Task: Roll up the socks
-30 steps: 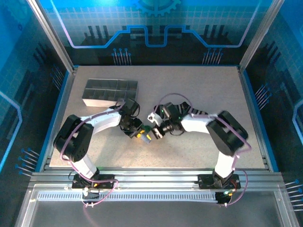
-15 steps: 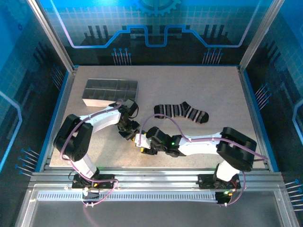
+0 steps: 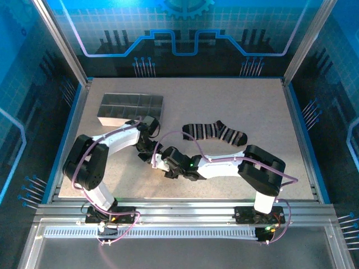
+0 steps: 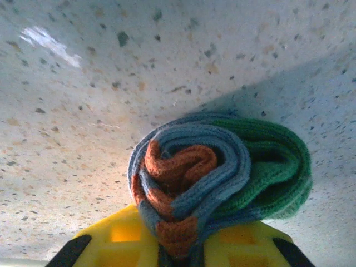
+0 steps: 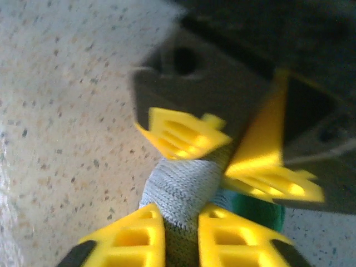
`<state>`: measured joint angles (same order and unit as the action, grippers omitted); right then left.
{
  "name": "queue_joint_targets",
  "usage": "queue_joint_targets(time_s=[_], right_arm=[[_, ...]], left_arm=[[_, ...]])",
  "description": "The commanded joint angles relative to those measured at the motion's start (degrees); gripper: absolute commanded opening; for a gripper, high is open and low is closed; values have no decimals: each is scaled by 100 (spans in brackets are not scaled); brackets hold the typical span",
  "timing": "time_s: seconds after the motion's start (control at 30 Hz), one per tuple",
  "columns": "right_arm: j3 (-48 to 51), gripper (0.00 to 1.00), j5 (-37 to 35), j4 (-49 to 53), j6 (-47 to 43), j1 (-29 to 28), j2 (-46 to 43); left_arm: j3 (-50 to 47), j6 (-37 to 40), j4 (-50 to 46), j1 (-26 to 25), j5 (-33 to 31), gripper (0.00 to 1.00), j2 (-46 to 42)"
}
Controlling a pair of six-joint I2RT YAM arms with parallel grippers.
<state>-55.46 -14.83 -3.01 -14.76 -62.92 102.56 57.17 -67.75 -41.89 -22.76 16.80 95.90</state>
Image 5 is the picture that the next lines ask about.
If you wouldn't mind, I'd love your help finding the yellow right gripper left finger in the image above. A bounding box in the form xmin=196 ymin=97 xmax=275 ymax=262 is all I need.
xmin=55 ymin=202 xmax=166 ymax=267

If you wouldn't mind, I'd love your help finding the green knit sock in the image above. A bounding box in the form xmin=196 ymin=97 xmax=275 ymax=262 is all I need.
xmin=214 ymin=191 xmax=286 ymax=234

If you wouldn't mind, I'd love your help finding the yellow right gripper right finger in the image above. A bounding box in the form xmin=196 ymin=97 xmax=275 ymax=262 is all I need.
xmin=196 ymin=204 xmax=313 ymax=267

